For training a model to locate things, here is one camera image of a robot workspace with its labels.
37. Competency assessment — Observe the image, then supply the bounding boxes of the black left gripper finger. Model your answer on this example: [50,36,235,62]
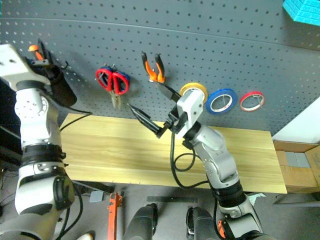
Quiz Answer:
[44,46,55,66]
[37,38,48,61]

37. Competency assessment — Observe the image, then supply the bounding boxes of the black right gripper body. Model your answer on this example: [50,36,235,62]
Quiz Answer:
[163,106,189,138]

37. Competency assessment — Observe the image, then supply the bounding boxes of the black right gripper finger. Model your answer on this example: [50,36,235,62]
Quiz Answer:
[127,103,168,139]
[157,83,182,102]

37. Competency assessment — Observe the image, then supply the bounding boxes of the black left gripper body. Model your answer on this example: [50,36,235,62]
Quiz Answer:
[24,56,55,76]

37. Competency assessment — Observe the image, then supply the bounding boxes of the orange and black pliers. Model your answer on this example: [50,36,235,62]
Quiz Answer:
[140,51,167,85]

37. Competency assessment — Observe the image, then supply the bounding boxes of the blue tape roll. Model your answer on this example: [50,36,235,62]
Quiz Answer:
[205,88,238,116]

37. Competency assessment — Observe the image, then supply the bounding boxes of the red handled scissors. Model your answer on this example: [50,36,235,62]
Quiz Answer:
[95,67,130,110]

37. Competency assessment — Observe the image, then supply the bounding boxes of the grey metal pegboard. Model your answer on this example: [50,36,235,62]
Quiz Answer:
[0,0,320,137]

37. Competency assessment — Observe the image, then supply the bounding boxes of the orange and black screwdriver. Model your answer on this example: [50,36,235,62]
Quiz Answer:
[27,44,43,61]

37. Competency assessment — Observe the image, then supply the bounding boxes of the yellow tape roll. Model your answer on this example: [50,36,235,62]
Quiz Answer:
[179,81,209,105]

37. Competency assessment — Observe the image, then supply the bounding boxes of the black plastic cup holder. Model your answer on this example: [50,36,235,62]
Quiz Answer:
[46,64,78,108]

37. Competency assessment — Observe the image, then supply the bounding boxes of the red tape roll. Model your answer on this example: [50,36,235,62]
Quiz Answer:
[239,90,266,113]

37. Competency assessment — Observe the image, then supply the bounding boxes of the flat black bar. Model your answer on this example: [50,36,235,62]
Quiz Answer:
[146,195,199,204]

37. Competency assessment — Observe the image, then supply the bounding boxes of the small grey box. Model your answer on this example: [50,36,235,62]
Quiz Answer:
[89,191,105,204]

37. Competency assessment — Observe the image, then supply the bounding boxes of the orange clamp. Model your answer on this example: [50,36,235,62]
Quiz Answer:
[106,191,125,240]

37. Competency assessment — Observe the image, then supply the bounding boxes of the dark rounded shape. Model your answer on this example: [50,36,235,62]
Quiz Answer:
[123,202,159,240]

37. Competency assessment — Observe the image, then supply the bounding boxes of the brown cardboard box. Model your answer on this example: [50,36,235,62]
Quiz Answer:
[272,139,320,195]

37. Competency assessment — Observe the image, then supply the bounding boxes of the blue brick-pattern plastic bin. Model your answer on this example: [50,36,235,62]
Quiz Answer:
[282,0,320,27]

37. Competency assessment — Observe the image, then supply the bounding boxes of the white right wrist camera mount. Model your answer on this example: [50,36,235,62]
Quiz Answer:
[174,89,205,140]

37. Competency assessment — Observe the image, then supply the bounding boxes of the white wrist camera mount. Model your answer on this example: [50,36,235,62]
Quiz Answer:
[174,89,205,140]
[0,43,51,87]

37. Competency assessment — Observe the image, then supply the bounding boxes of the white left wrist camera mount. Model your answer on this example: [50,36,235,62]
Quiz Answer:
[0,43,51,87]

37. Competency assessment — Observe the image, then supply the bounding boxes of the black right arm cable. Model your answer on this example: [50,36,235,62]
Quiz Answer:
[169,129,221,240]

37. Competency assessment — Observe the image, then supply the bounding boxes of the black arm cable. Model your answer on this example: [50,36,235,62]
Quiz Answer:
[169,129,221,240]
[59,109,94,131]

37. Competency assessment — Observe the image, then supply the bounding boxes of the blue handled scissors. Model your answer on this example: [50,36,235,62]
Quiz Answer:
[102,65,131,87]

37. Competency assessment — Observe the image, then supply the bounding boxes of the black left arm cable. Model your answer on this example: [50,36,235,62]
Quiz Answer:
[59,109,94,131]

